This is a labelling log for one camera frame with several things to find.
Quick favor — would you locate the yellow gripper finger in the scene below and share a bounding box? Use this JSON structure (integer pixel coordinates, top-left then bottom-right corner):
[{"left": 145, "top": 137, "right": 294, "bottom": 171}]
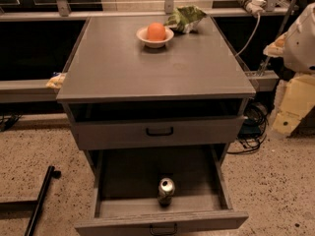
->
[{"left": 272, "top": 74, "right": 315, "bottom": 136}]

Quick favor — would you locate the silver 7up soda can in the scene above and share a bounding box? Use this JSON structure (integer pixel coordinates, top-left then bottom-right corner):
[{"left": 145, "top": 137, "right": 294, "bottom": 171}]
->
[{"left": 157, "top": 178, "right": 175, "bottom": 207}]

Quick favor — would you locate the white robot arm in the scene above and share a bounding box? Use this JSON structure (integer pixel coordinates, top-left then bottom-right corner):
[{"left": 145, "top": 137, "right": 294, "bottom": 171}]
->
[{"left": 263, "top": 3, "right": 315, "bottom": 136}]

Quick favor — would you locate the grey drawer cabinet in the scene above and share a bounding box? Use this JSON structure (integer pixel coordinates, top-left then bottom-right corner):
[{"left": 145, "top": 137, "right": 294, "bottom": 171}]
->
[{"left": 56, "top": 14, "right": 257, "bottom": 236}]

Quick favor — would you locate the closed grey upper drawer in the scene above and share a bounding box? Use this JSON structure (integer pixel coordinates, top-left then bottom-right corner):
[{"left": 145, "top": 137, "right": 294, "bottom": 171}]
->
[{"left": 71, "top": 116, "right": 244, "bottom": 150}]

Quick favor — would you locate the open grey lower drawer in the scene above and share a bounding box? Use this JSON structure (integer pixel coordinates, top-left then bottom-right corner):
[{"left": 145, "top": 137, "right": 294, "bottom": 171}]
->
[{"left": 75, "top": 147, "right": 248, "bottom": 236}]

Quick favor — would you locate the white power strip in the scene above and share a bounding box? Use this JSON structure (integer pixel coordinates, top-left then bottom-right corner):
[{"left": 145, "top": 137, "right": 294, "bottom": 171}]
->
[{"left": 236, "top": 0, "right": 266, "bottom": 18}]

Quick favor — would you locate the green chip bag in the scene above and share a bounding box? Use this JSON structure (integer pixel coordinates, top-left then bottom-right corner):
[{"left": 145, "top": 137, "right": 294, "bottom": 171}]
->
[{"left": 164, "top": 5, "right": 207, "bottom": 33}]

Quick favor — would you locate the orange fruit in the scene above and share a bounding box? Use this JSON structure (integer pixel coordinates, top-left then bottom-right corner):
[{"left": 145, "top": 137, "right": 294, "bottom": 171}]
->
[{"left": 147, "top": 23, "right": 165, "bottom": 41}]

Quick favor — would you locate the white bowl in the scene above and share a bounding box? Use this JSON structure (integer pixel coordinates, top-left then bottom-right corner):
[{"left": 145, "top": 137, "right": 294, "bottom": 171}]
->
[{"left": 136, "top": 25, "right": 174, "bottom": 48}]

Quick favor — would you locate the black metal stand leg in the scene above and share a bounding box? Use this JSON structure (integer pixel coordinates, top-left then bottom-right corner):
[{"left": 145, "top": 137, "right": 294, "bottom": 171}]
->
[{"left": 24, "top": 165, "right": 61, "bottom": 236}]

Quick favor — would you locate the black cable bundle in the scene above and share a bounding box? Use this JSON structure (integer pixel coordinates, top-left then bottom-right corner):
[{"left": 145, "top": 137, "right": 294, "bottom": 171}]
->
[{"left": 226, "top": 101, "right": 270, "bottom": 155}]

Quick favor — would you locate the white power cable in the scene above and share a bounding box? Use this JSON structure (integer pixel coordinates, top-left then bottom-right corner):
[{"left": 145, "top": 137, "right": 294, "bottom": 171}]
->
[{"left": 234, "top": 13, "right": 262, "bottom": 58}]

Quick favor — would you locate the yellow sponge on rail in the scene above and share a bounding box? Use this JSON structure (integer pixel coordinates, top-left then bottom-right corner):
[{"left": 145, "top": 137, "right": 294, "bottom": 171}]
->
[{"left": 46, "top": 73, "right": 66, "bottom": 89}]

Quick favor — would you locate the grey metal side rail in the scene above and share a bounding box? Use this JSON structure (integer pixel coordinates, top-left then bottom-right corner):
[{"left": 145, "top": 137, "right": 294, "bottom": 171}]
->
[{"left": 0, "top": 80, "right": 62, "bottom": 103}]

